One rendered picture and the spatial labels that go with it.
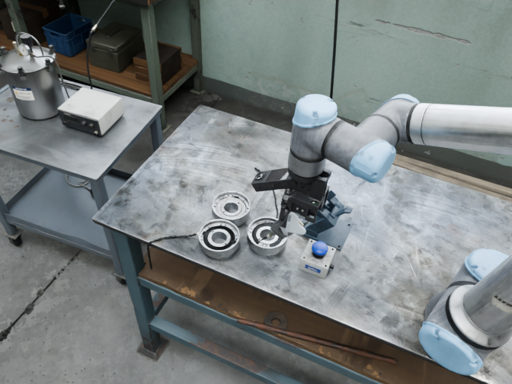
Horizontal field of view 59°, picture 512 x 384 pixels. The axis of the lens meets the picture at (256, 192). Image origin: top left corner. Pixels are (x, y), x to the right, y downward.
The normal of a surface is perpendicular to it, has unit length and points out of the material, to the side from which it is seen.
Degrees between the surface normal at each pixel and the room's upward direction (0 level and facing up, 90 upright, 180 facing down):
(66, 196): 0
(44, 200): 0
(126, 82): 0
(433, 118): 50
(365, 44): 90
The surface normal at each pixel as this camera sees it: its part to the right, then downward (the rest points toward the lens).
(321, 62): -0.41, 0.64
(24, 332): 0.05, -0.69
